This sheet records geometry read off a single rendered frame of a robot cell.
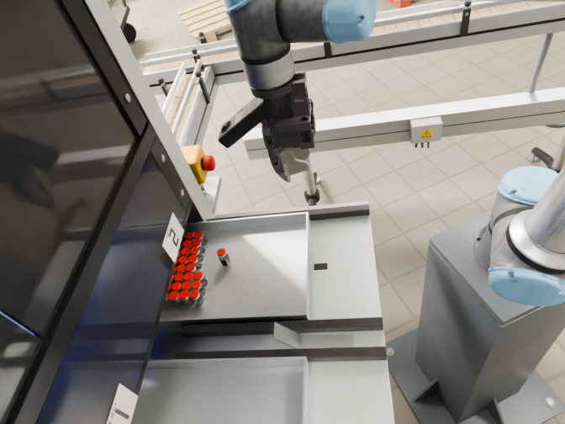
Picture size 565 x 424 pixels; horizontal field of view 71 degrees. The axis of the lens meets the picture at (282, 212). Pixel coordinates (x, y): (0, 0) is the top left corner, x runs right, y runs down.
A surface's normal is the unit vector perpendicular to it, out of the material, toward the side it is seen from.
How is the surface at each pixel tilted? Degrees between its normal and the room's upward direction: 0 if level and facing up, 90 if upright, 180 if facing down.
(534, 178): 7
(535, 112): 90
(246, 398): 0
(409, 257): 0
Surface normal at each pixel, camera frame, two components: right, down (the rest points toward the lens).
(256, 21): -0.40, 0.59
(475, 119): -0.05, 0.75
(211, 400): -0.20, -0.65
